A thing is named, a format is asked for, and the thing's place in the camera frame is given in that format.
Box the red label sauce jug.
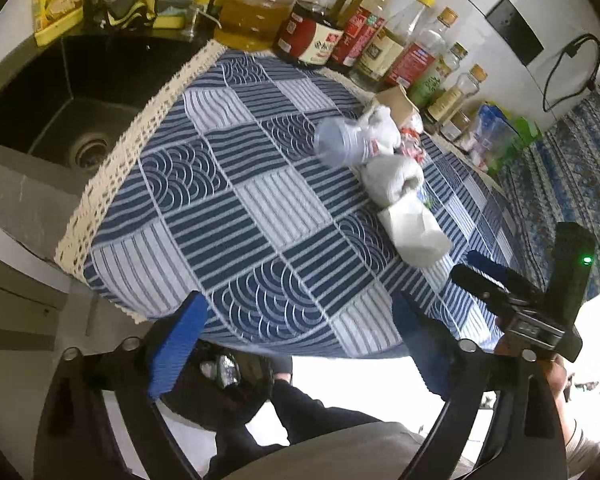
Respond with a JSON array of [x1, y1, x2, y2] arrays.
[[327, 0, 387, 75]]

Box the red white snack wrapper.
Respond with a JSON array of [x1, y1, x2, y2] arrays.
[[395, 110, 429, 164]]

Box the blue white patterned tablecloth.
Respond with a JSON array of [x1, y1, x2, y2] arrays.
[[54, 39, 527, 361]]

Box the person's black trouser legs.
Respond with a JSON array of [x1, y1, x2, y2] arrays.
[[207, 357, 431, 480]]

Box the black bagged trash bin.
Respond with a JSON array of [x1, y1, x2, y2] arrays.
[[157, 340, 277, 432]]

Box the black kitchen sink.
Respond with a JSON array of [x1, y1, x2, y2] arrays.
[[0, 30, 217, 182]]

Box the small glass jar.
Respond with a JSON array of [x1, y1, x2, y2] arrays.
[[440, 110, 474, 144]]

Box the black cable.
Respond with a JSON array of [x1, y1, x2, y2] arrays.
[[542, 33, 600, 113]]

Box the brown cardboard box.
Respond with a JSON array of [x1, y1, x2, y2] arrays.
[[372, 84, 424, 126]]

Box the gold cap slim bottle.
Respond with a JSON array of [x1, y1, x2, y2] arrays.
[[425, 42, 469, 124]]

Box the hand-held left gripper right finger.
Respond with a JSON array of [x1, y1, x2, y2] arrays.
[[394, 291, 568, 480]]

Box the yellow printed packet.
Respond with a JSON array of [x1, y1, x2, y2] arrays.
[[31, 0, 89, 49]]

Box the small white tissue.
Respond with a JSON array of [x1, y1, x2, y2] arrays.
[[362, 105, 402, 156]]

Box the green label bottle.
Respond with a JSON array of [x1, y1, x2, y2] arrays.
[[407, 7, 461, 109]]

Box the blue plastic packet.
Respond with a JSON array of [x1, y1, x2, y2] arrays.
[[467, 102, 519, 169]]

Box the gold cap small bottle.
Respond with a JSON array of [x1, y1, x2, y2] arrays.
[[450, 64, 489, 117]]

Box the crushed clear plastic bottle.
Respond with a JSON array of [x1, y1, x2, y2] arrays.
[[312, 116, 381, 167]]

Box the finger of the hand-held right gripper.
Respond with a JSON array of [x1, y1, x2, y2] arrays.
[[466, 250, 548, 303], [451, 263, 518, 318]]

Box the person's grey top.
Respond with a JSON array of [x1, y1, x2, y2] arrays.
[[220, 420, 481, 480]]

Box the blue floral cloth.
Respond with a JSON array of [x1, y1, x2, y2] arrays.
[[495, 65, 600, 307]]

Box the dark sauce jug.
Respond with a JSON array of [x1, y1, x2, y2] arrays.
[[272, 0, 346, 69]]

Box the large cooking oil bottle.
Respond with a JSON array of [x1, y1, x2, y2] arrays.
[[214, 0, 302, 52]]

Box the person's right forearm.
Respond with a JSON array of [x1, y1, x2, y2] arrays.
[[555, 400, 600, 479]]

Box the yellow cap clear bottle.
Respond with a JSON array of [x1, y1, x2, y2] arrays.
[[384, 0, 444, 89]]

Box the person's right hand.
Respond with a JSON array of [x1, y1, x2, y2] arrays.
[[542, 354, 571, 405]]

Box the black wall panel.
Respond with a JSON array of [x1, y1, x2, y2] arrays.
[[485, 0, 545, 67]]

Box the large white tissue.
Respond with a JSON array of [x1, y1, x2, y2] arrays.
[[361, 154, 425, 207]]

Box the yellow sponge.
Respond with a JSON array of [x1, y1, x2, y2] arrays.
[[152, 7, 187, 30]]

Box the yellow black cloth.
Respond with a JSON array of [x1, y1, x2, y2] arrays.
[[105, 0, 160, 29]]

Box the grey cabinet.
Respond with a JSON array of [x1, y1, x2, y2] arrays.
[[0, 212, 89, 357]]

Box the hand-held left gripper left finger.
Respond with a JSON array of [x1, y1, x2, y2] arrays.
[[32, 291, 209, 480]]

